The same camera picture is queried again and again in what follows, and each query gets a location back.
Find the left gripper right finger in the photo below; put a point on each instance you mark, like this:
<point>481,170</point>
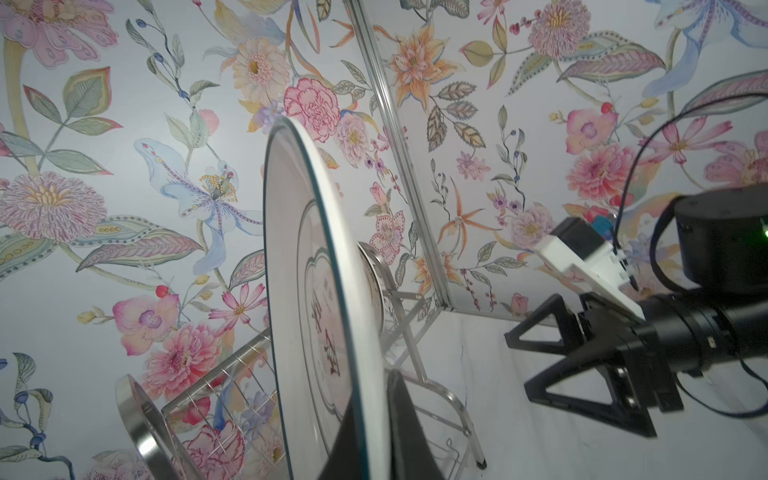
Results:
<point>411,457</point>

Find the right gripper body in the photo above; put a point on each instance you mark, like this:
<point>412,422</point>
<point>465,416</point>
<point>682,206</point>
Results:
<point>632,357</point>

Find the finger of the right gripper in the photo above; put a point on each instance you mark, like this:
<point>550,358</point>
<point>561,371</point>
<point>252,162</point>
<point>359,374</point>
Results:
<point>593,382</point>
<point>552,328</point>

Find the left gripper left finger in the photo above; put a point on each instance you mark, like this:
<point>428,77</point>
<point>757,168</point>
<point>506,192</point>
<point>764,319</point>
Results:
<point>347,460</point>

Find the white plate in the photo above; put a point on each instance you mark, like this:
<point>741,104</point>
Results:
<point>313,261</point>

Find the dark-rimmed lettered plate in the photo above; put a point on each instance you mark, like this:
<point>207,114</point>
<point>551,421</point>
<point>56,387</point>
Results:
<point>374,286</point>

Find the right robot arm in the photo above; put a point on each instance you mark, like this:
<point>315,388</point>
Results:
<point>722,315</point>

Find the chrome two-tier dish rack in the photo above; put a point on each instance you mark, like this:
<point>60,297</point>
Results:
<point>188,437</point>

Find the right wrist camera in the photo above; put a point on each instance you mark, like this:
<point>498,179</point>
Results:
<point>575,246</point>

